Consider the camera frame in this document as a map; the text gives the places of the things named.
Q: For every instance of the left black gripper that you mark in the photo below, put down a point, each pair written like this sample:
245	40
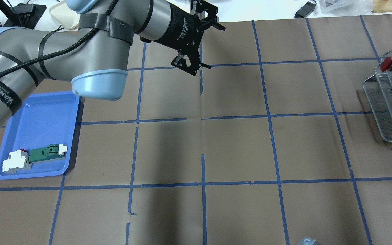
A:
179	30

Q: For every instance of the red emergency stop button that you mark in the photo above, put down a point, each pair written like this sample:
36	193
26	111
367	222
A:
386	64

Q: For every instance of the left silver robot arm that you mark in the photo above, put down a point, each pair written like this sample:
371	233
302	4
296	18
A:
95	59

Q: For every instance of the wooden board stand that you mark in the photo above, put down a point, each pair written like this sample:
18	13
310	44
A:
382	6

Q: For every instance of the clear plastic bag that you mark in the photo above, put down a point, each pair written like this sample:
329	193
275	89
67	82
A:
346	7

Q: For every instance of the black power adapter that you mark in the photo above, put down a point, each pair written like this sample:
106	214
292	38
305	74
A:
306	9

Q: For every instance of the beige plastic tray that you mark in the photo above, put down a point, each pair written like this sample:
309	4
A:
67	17

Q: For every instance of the blue plastic tray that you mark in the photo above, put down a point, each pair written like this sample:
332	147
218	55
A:
43	119

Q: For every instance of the green terminal block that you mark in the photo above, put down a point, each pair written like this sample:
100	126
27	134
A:
50	152

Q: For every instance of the white circuit breaker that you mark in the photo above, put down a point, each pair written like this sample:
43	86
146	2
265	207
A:
16	161

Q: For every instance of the black camera stand base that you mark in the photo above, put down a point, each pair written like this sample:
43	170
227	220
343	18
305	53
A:
23	15

